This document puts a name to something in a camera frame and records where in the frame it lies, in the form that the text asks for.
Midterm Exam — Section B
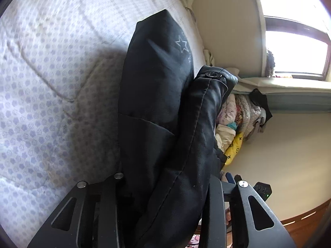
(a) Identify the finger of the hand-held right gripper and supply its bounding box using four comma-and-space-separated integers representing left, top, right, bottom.
225, 172, 242, 185

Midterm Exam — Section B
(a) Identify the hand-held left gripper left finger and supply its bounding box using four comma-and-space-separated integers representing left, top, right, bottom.
27, 172, 125, 248

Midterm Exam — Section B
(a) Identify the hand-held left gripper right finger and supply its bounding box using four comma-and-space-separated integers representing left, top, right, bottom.
201, 175, 297, 248

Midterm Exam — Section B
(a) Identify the black printed jacket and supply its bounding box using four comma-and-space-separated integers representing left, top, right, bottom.
118, 9, 238, 248

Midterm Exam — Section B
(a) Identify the pile of colourful clothes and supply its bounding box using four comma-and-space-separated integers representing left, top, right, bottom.
214, 93, 268, 151

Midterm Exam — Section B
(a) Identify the yellow patterned cloth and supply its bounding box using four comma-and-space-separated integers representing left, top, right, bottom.
224, 131, 245, 166

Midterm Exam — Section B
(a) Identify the pink printed cloth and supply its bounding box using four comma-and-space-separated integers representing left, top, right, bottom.
187, 234, 203, 248

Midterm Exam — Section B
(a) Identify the wooden furniture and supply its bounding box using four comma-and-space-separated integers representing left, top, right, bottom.
281, 203, 331, 248

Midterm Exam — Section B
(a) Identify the black cloth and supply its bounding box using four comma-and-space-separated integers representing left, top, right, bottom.
249, 88, 273, 135

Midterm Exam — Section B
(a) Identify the dark fuzzy object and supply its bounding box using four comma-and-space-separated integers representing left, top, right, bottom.
266, 49, 277, 78

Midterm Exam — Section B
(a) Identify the white dotted quilt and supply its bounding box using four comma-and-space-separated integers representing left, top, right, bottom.
0, 0, 207, 248

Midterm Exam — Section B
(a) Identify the window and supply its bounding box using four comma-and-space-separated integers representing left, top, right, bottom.
255, 0, 331, 79

